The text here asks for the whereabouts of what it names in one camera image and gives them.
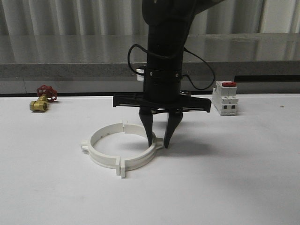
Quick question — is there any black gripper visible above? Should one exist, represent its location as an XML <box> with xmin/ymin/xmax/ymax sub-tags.
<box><xmin>113</xmin><ymin>67</ymin><xmax>210</xmax><ymax>148</ymax></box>

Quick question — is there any white half clamp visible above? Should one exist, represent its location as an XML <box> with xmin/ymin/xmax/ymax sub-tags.
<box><xmin>116</xmin><ymin>123</ymin><xmax>164</xmax><ymax>178</ymax></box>
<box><xmin>81</xmin><ymin>123</ymin><xmax>125</xmax><ymax>178</ymax></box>

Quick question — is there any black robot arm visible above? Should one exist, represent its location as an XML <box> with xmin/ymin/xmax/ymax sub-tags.
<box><xmin>113</xmin><ymin>0</ymin><xmax>219</xmax><ymax>147</ymax></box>

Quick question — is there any grey stone counter ledge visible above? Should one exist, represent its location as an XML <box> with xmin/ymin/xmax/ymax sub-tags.
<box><xmin>0</xmin><ymin>33</ymin><xmax>300</xmax><ymax>95</ymax></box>

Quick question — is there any brass valve red handwheel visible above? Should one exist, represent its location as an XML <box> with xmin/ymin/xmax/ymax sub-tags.
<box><xmin>30</xmin><ymin>85</ymin><xmax>57</xmax><ymax>112</ymax></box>

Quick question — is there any white pleated curtain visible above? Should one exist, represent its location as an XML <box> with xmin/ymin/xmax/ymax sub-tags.
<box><xmin>0</xmin><ymin>0</ymin><xmax>300</xmax><ymax>36</ymax></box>

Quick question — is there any black cable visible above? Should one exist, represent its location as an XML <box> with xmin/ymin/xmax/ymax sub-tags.
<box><xmin>127</xmin><ymin>44</ymin><xmax>217</xmax><ymax>90</ymax></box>

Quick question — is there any white circuit breaker red switch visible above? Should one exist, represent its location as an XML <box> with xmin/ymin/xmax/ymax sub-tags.
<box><xmin>212</xmin><ymin>81</ymin><xmax>239</xmax><ymax>116</ymax></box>

